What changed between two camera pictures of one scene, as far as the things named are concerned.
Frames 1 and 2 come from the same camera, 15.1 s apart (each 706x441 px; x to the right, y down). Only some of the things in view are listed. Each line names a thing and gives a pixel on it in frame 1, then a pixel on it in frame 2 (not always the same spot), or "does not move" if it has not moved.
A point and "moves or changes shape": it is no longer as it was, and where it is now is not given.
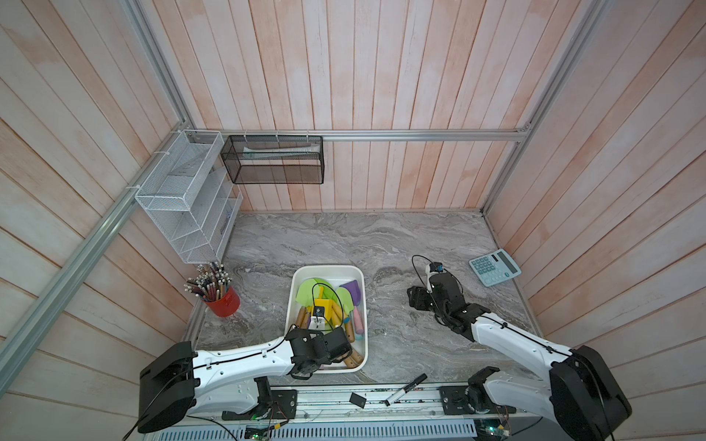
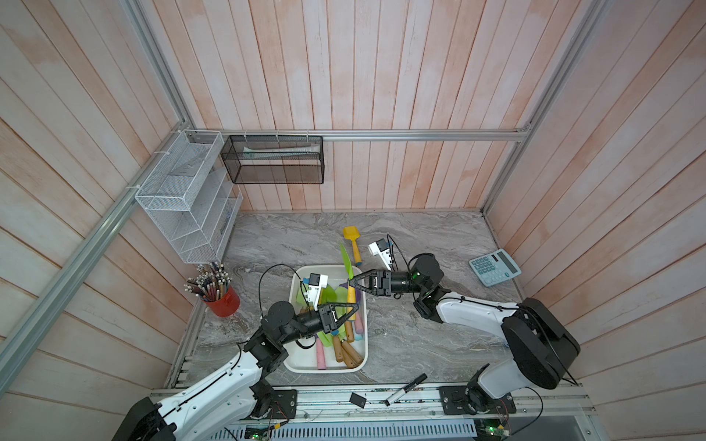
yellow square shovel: (332, 310) moves or changes shape
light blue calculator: (495, 267) does not move
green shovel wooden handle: (354, 360) does not move
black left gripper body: (321, 364) -> (311, 322)
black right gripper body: (426, 301) -> (395, 284)
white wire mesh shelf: (189, 194) does not move
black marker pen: (406, 389) does not move
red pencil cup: (226, 306) does not move
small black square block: (358, 400) does not move
